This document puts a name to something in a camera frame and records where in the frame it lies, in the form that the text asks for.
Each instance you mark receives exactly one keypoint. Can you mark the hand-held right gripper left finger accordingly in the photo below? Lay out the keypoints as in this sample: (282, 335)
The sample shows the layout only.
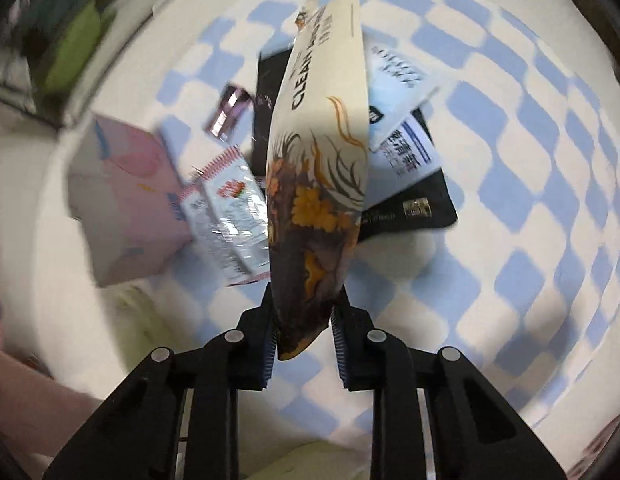
(268, 365)

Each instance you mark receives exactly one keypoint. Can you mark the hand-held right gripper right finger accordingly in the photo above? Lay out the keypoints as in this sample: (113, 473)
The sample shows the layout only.
(339, 355)

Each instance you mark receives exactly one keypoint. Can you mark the small black snack packet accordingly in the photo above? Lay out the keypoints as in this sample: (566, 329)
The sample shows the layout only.
(440, 210)

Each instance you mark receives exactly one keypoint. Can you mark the cream floral pouch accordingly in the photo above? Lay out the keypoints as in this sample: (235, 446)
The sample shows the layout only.
(315, 160)

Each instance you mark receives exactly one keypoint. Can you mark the white packet blue label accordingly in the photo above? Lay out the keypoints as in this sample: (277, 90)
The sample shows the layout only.
(405, 152)

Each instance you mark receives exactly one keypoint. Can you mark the small cardboard box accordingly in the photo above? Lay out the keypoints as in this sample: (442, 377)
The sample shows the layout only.
(125, 200)

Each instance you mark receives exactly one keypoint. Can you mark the white sachet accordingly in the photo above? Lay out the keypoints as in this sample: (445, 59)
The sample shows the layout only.
(395, 85)

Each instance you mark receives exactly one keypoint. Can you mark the large glossy black packet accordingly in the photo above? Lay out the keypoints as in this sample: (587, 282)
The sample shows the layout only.
(270, 75)

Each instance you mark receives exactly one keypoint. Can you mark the person's left leg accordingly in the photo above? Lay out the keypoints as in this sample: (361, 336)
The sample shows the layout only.
(30, 400)

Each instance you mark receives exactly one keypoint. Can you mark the blue white checkered mat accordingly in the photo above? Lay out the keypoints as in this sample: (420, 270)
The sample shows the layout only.
(490, 160)

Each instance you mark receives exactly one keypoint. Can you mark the small purple packet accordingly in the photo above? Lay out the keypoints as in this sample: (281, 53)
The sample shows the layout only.
(227, 112)

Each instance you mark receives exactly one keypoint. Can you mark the green plastic basin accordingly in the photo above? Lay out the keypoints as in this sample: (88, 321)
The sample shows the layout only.
(75, 50)

